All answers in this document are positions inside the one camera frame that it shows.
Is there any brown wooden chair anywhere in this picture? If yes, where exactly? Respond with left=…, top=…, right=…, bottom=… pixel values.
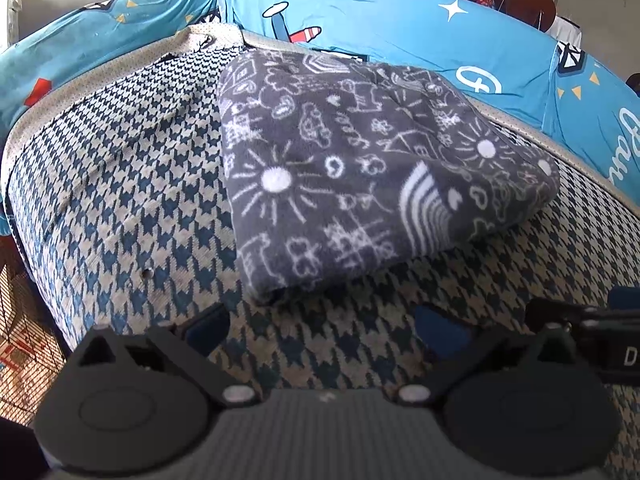
left=494, top=0, right=558, bottom=32

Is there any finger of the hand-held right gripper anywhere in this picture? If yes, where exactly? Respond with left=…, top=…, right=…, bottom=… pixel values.
left=608, top=284, right=640, bottom=312
left=525, top=298, right=609, bottom=334

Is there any blue printed bed sheet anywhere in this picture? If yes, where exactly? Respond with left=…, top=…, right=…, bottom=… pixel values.
left=0, top=0, right=640, bottom=242

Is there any white hanging cloth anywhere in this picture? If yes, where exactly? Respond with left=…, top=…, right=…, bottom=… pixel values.
left=546, top=14, right=584, bottom=44

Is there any grey doodle-print fleece garment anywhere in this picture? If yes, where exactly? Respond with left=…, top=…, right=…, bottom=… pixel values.
left=216, top=49, right=562, bottom=304

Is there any houndstooth mattress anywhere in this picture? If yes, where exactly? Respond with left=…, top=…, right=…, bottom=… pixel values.
left=2, top=22, right=640, bottom=480

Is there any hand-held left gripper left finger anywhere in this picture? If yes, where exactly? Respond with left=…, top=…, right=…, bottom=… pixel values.
left=75, top=302, right=266, bottom=407

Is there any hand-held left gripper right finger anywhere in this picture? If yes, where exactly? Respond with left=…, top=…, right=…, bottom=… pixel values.
left=397, top=305, right=586, bottom=406

